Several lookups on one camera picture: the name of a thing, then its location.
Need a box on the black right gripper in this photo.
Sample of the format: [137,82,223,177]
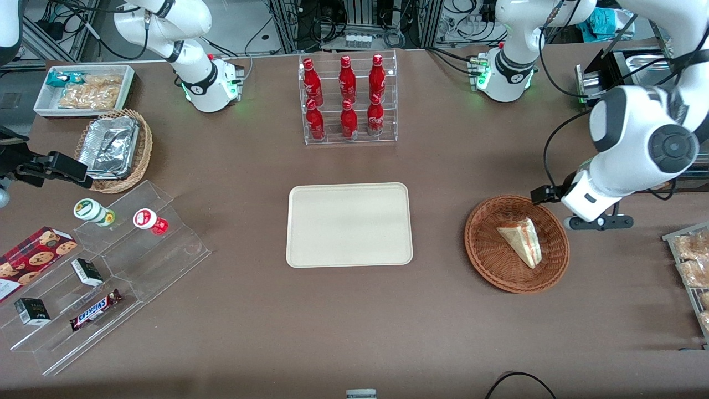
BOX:
[0,151,94,190]

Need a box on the triangular sandwich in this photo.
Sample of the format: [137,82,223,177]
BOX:
[497,217,543,270]

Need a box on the aluminium foil tray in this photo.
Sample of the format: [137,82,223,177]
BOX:
[78,115,140,180]

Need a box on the light wicker basket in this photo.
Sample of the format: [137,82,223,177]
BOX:
[74,108,153,195]

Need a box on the brown wicker basket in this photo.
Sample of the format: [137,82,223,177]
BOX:
[464,194,570,294]

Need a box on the beige plastic tray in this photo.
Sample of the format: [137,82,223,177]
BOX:
[286,182,414,269]

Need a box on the green lid drink cup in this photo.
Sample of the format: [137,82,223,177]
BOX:
[73,198,116,228]

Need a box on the white rectangular snack bin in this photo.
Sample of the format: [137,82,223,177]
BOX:
[33,64,136,119]

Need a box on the clear bag of crackers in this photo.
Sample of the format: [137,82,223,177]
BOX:
[58,74,124,110]

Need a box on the wrapped bread piece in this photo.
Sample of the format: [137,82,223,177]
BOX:
[673,230,709,261]
[677,259,709,289]

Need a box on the teal snack packet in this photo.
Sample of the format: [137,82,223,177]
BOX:
[45,71,84,88]

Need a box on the red lid drink cup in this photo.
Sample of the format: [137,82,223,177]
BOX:
[133,208,169,236]

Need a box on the red cookie box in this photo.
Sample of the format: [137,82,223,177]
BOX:
[0,226,78,303]

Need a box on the small black box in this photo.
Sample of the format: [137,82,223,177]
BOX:
[14,298,52,325]
[71,258,104,287]

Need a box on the clear acrylic tiered stand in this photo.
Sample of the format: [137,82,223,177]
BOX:
[0,179,212,377]

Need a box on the silver metal box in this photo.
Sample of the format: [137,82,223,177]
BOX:
[575,64,603,106]

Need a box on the Snickers chocolate bar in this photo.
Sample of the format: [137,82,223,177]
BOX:
[69,289,123,332]

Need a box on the black hot food warmer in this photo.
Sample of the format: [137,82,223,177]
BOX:
[595,47,709,195]

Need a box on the steel food pan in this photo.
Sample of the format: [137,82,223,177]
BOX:
[623,53,674,89]

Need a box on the teal cloth bag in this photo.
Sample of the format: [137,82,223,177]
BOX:
[582,8,635,42]

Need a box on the red cola bottle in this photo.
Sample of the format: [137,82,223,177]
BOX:
[338,55,357,103]
[302,58,324,106]
[305,99,326,141]
[340,100,358,139]
[369,54,386,102]
[367,94,384,136]

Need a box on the clear acrylic bottle rack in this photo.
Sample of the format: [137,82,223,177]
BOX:
[298,50,398,146]

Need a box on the black cable connector block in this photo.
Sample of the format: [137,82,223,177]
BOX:
[531,172,577,206]

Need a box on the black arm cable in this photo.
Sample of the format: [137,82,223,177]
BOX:
[543,110,592,189]

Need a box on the grey wire bread tray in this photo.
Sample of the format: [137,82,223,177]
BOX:
[662,222,709,351]

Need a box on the black floor cable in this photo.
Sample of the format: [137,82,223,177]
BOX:
[485,371,557,399]

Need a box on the aluminium frame rack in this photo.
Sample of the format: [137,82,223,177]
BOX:
[266,0,444,53]

